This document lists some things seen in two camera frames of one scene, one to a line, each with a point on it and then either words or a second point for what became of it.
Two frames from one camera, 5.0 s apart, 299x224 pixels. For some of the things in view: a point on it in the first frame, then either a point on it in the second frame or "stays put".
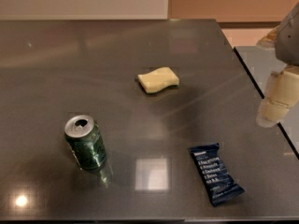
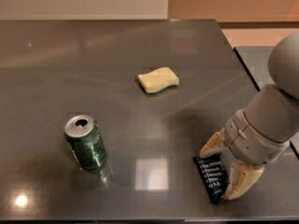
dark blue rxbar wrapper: [216, 179] stays put
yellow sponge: [158, 79] stays put
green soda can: [86, 141] stays put
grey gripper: [289, 41] to [248, 142]
